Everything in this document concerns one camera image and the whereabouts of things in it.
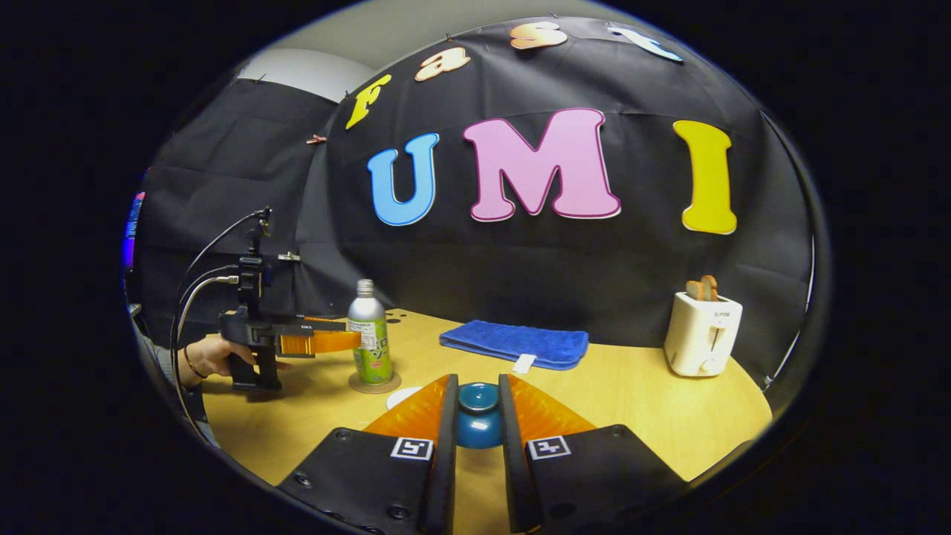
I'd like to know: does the white toaster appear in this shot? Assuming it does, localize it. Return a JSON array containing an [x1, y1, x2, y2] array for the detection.
[[663, 291, 744, 378]]

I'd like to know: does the blue teacup lid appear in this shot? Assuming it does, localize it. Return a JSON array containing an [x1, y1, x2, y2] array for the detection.
[[455, 381, 505, 450]]

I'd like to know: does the blue red lit panel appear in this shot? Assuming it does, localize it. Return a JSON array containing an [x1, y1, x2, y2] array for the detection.
[[122, 190, 147, 270]]

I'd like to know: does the folded blue towel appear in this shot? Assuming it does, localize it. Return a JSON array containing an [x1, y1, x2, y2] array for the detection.
[[438, 320, 590, 375]]

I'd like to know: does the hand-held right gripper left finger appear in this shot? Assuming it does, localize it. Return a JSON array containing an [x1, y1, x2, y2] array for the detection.
[[275, 373, 460, 535]]

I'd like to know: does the round brown coaster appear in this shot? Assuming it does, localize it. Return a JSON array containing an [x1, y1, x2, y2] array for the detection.
[[348, 369, 403, 395]]

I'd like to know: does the white cable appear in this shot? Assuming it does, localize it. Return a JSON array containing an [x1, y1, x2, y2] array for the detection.
[[762, 236, 817, 392]]

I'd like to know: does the black backdrop cloth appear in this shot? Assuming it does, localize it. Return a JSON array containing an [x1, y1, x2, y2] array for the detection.
[[130, 15, 831, 418]]

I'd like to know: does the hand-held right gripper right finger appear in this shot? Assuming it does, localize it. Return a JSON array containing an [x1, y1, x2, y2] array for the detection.
[[498, 373, 692, 535]]

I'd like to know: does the silver green water bottle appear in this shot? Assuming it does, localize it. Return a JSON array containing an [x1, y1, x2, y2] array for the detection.
[[347, 279, 393, 385]]

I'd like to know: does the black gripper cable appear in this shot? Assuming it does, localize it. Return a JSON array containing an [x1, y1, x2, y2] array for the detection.
[[172, 210, 265, 335]]

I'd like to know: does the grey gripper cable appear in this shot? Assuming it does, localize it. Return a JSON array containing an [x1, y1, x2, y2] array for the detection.
[[172, 275, 241, 387]]

